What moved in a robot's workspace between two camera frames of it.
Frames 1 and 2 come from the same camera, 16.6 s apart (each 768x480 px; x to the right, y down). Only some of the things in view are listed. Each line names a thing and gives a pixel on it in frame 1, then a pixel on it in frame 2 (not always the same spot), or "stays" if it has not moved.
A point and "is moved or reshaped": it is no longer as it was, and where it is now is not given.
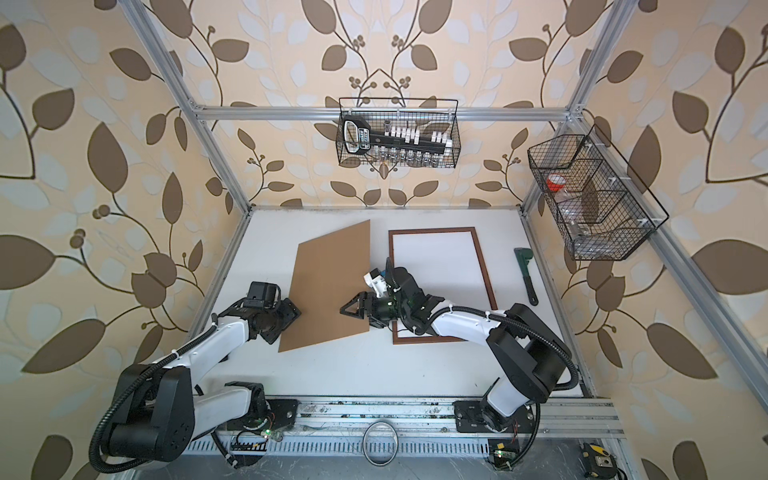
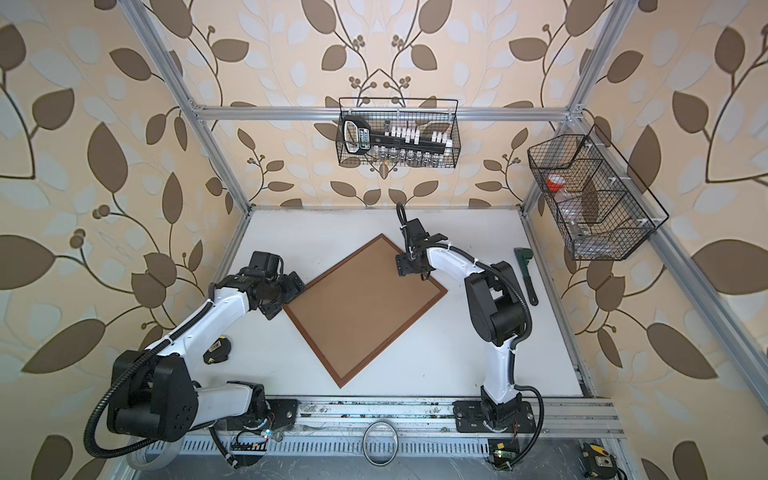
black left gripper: x=291 y=312 to x=292 y=290
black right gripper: x=364 y=299 to x=403 y=265
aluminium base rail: x=397 y=425 stays
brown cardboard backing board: x=330 y=271 is moved or reshaped
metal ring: x=397 y=447 stays
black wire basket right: x=602 y=209 stays
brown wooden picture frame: x=391 y=232 to x=355 y=311
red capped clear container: x=556 y=182 stays
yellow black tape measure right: x=597 y=462 stays
